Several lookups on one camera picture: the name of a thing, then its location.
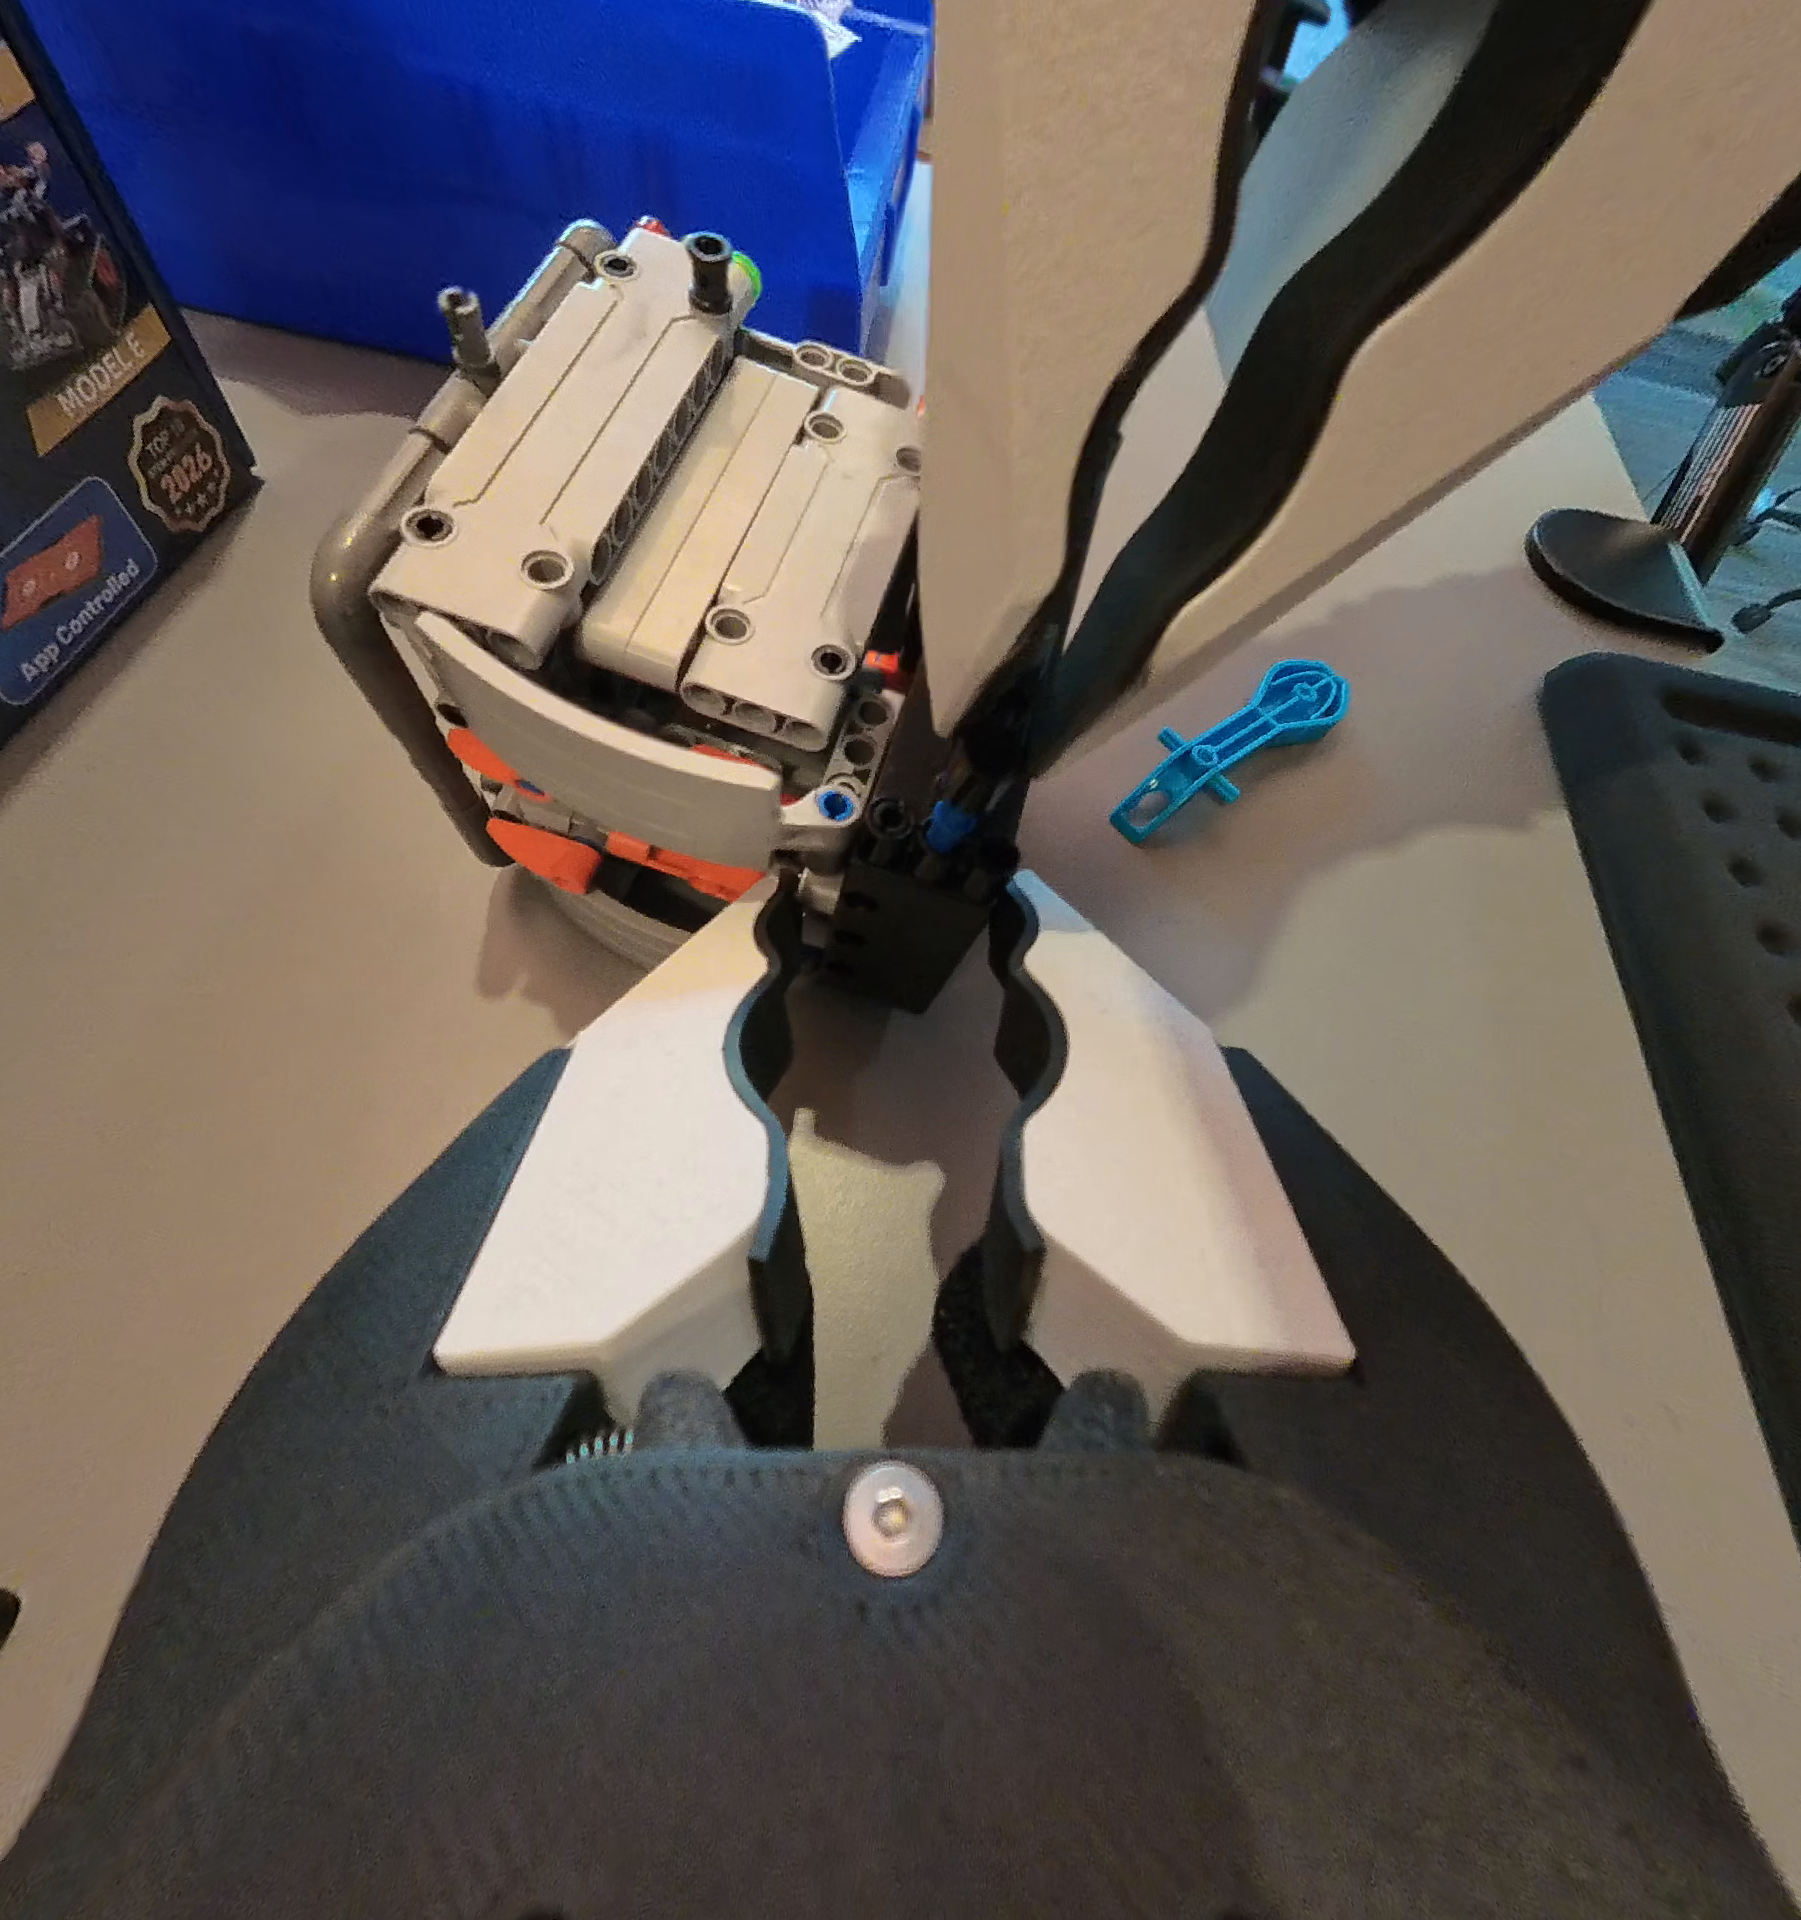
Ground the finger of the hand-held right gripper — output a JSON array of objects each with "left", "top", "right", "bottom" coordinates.
[
  {"left": 1056, "top": 0, "right": 1801, "bottom": 781},
  {"left": 918, "top": 0, "right": 1269, "bottom": 752}
]

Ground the dark blue robot kit box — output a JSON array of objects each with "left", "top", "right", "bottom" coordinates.
[{"left": 0, "top": 0, "right": 265, "bottom": 812}]

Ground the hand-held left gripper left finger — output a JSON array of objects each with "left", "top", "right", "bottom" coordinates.
[{"left": 432, "top": 875, "right": 818, "bottom": 1424}]

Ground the grey building-block robot model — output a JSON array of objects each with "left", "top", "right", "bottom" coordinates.
[{"left": 312, "top": 215, "right": 1028, "bottom": 1021}]

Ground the black dimpled chair seat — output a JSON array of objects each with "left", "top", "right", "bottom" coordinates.
[{"left": 1536, "top": 652, "right": 1801, "bottom": 1703}]

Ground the blue plastic bin with bags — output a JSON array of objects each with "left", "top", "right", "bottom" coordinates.
[{"left": 13, "top": 0, "right": 935, "bottom": 370}]

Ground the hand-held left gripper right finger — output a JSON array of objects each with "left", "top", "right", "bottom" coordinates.
[{"left": 987, "top": 873, "right": 1360, "bottom": 1424}]

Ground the black round-base stand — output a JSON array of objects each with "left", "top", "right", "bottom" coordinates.
[{"left": 1526, "top": 262, "right": 1801, "bottom": 650}]

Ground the blue plastic separator tool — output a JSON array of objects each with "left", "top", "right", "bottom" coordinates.
[{"left": 1110, "top": 656, "right": 1354, "bottom": 851}]

